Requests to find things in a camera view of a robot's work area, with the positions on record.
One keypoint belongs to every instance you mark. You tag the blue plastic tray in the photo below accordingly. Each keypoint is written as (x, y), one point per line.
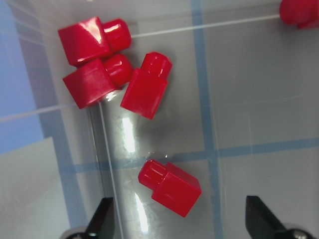
(18, 127)

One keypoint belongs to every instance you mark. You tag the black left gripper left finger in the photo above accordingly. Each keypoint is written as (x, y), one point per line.
(102, 224)

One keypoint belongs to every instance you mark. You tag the red block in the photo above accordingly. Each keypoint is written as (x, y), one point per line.
(171, 186)
(91, 38)
(302, 13)
(147, 85)
(94, 80)

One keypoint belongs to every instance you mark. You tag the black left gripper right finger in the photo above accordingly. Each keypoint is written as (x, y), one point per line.
(260, 222)

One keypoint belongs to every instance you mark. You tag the clear plastic storage box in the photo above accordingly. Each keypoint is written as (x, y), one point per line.
(240, 114)

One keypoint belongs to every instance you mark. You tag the red block tilted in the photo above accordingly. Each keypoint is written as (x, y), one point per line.
(147, 85)

